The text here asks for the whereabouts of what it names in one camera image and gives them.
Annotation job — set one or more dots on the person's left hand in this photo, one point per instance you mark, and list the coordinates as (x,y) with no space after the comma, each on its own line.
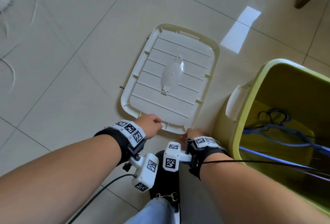
(147,127)

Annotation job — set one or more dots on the person's right hand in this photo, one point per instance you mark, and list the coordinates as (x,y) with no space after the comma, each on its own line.
(196,132)

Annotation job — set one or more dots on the person's left fingers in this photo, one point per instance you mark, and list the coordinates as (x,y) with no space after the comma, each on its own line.
(157,123)

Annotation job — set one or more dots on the person's right fingers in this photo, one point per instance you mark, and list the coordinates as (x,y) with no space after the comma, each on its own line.
(184,134)

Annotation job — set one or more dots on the white plastic bin lid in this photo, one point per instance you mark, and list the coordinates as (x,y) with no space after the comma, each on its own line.
(167,76)

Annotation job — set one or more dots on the person's right forearm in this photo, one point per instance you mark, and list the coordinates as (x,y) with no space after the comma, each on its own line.
(260,195)

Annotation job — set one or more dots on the person's left forearm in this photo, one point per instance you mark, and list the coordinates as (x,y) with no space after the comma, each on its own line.
(59,177)

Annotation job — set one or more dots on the black shoe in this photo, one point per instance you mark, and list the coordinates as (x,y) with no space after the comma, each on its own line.
(167,182)

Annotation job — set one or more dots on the blue jeans leg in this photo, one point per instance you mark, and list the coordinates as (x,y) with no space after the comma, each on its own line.
(152,212)

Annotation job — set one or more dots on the yellow-green plastic storage bin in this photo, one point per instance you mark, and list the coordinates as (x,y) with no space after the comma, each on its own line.
(288,89)

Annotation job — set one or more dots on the white right wrist camera rig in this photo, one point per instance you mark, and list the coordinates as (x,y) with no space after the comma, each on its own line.
(172,158)

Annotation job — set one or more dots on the white wrist camera rig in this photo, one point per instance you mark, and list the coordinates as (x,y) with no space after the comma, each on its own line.
(144,169)
(172,158)

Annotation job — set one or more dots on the white left wrist camera rig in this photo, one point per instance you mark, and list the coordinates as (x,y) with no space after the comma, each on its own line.
(144,169)

